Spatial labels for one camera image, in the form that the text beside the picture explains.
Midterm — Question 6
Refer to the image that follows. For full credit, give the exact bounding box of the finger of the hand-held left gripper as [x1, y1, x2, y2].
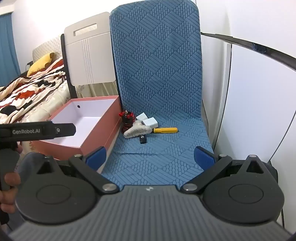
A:
[55, 123, 77, 138]

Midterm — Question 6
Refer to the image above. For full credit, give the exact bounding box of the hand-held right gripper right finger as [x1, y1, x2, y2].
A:
[180, 146, 265, 195]

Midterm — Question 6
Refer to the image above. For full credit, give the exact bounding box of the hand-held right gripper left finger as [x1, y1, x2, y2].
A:
[36, 146, 119, 195]

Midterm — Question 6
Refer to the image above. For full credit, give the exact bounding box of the pink cardboard box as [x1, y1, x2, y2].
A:
[33, 95, 122, 174]

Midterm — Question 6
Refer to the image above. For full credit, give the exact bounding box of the white fluffy cloth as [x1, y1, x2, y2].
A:
[123, 120, 152, 139]

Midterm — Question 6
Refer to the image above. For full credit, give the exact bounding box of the yellow handle screwdriver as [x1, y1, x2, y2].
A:
[151, 127, 178, 134]

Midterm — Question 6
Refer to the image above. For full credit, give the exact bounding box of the red and black figurine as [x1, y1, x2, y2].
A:
[119, 110, 135, 134]

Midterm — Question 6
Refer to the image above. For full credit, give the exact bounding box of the person's left hand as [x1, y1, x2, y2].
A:
[0, 172, 22, 214]

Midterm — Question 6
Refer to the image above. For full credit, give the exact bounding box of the person's leg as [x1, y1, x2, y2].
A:
[18, 152, 45, 180]

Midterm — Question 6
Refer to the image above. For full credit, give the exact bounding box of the patterned orange and cream blanket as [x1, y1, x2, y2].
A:
[0, 57, 70, 124]

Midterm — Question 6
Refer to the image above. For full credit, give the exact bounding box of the yellow pillow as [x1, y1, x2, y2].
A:
[27, 52, 55, 77]

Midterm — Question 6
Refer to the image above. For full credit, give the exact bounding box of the white cabinet with black trim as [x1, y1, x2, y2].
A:
[200, 32, 296, 168]

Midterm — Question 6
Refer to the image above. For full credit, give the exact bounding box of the beige padded headboard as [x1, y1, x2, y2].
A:
[32, 35, 63, 63]

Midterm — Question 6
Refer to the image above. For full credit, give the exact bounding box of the blue curtain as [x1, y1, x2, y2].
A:
[0, 13, 20, 87]

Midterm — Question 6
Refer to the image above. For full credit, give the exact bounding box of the blue textured chair cushion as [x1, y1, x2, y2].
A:
[100, 0, 214, 186]

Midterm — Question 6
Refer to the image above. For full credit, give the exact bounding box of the black bed frame post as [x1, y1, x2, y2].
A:
[60, 34, 78, 99]

